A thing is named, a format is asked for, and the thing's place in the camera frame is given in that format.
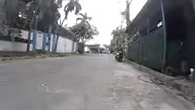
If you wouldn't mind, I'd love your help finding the white wall with blue posts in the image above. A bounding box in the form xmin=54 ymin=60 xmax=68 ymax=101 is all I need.
xmin=0 ymin=21 xmax=81 ymax=59

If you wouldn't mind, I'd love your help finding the utility pole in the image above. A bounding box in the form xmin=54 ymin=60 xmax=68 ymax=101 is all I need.
xmin=122 ymin=0 xmax=133 ymax=27

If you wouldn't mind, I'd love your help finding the group of trees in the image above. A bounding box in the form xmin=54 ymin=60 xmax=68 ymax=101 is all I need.
xmin=109 ymin=25 xmax=133 ymax=57

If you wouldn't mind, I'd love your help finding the row of trees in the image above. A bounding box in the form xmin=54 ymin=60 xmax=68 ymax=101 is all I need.
xmin=0 ymin=0 xmax=103 ymax=59

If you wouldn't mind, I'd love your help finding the dark green fenced building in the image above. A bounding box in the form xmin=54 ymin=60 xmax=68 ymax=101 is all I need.
xmin=123 ymin=0 xmax=195 ymax=80

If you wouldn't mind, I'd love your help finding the motorcycle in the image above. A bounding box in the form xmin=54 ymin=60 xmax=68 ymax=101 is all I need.
xmin=114 ymin=48 xmax=125 ymax=63

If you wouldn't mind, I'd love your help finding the dirt verge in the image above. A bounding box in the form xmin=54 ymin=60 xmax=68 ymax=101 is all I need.
xmin=0 ymin=46 xmax=84 ymax=71

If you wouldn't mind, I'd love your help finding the rough roadside strip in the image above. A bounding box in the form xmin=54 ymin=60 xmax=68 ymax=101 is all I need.
xmin=123 ymin=58 xmax=195 ymax=110

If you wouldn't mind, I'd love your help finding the grey concrete road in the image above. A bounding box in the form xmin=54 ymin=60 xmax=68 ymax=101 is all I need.
xmin=0 ymin=44 xmax=195 ymax=110

